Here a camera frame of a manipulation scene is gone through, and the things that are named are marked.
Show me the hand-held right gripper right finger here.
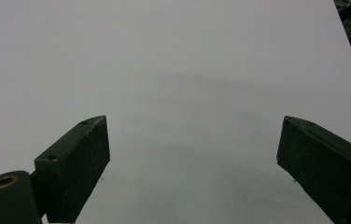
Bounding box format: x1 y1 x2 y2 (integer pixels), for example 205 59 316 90
276 115 351 224

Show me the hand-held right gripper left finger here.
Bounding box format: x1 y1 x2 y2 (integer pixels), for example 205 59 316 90
29 115 111 224

